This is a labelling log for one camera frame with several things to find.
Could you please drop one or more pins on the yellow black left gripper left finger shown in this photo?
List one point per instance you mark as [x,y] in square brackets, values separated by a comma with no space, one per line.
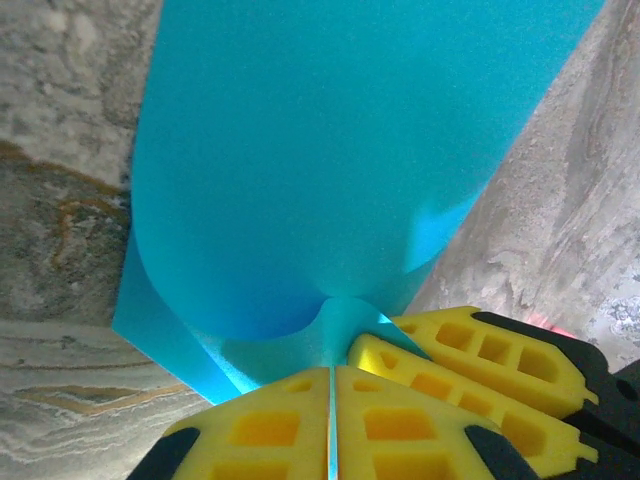
[260,430]

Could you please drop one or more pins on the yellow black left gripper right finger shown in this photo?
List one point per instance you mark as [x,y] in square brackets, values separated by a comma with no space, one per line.
[400,425]

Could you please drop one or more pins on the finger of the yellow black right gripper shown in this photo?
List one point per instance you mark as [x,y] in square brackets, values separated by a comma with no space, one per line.
[450,395]
[500,345]

